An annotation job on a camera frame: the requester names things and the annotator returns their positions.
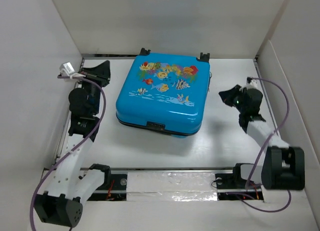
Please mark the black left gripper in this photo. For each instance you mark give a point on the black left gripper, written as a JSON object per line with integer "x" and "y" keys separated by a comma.
{"x": 100, "y": 74}

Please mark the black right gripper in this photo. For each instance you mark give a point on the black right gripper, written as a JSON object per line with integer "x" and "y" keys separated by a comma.
{"x": 242, "y": 91}

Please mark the blue kids suitcase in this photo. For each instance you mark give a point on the blue kids suitcase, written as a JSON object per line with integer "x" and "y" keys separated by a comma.
{"x": 165, "y": 93}

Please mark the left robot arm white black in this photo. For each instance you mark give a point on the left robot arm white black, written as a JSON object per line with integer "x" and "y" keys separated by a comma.
{"x": 62, "y": 203}

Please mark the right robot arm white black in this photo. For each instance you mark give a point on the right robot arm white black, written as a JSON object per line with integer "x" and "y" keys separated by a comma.
{"x": 283, "y": 167}

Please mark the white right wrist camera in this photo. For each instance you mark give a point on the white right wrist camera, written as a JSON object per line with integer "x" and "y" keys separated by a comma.
{"x": 251, "y": 83}

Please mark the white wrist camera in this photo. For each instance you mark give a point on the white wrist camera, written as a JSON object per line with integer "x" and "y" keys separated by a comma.
{"x": 66, "y": 71}
{"x": 251, "y": 83}

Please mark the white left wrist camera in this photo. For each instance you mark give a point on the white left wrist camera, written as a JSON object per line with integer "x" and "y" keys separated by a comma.
{"x": 66, "y": 71}

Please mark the metal base rail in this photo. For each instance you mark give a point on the metal base rail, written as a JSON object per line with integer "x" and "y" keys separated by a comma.
{"x": 173, "y": 185}

